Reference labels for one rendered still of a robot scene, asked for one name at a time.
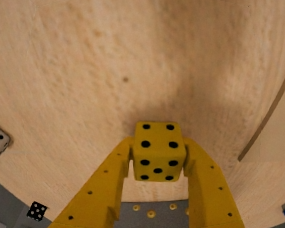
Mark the tan flat mat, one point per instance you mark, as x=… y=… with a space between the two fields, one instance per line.
x=268 y=142

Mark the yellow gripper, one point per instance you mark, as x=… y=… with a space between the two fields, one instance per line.
x=97 y=203

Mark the black die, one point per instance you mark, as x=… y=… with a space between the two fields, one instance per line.
x=36 y=211

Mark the yellow die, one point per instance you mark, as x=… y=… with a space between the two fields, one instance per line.
x=159 y=152

